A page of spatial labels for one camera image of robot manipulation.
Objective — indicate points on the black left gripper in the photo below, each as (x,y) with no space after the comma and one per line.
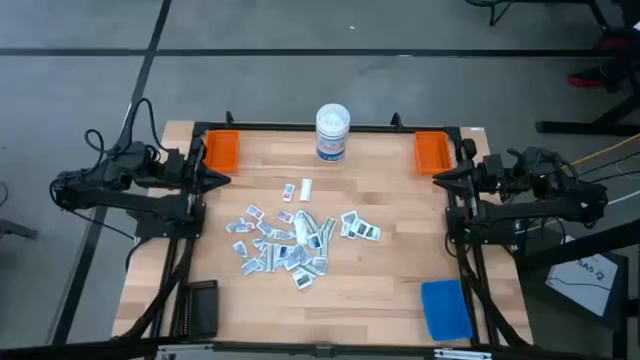
(192,175)

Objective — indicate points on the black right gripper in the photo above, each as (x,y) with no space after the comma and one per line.
(480,182)

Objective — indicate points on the small white printed packet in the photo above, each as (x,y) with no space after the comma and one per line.
(240,248)
(248,227)
(285,216)
(295,257)
(233,226)
(251,266)
(265,228)
(366,231)
(320,264)
(259,242)
(349,218)
(283,235)
(315,241)
(345,231)
(303,278)

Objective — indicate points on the narrow white packet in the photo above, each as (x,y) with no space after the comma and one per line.
(305,190)

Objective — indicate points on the green striped adhesive bandage packet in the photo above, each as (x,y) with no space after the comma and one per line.
(328,230)
(270,257)

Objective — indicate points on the white crinkled gauze packet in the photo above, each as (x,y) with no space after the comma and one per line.
(302,227)

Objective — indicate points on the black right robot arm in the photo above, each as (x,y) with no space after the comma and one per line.
(525,212)

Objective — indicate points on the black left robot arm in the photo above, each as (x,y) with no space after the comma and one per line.
(150,205)

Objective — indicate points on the orange plastic mesh basket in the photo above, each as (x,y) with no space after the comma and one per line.
(433,152)
(222,151)

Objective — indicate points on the white wipes canister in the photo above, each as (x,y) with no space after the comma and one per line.
(332,132)

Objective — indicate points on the black plastic mesh basket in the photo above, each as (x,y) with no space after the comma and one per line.
(202,310)

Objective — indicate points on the blue plastic mesh basket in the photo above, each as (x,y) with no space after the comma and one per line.
(446,310)

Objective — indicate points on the black diagonal metal bar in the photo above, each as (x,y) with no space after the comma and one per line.
(575,250)

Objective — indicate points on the person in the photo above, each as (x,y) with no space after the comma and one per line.
(585,80)

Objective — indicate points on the white printed sheet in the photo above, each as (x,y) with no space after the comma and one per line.
(582,282)

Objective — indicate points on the dark floor stand leg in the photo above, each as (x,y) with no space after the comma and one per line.
(15,228)

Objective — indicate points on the black metal floor stand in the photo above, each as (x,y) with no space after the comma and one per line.
(597,12)

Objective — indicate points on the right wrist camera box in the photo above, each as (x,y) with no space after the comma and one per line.
(493,165)

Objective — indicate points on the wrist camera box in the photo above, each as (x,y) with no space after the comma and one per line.
(493,165)
(176,161)

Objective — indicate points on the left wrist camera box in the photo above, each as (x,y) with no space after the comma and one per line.
(176,161)

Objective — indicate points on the silver metal bracket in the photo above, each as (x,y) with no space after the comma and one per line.
(462,354)
(185,351)

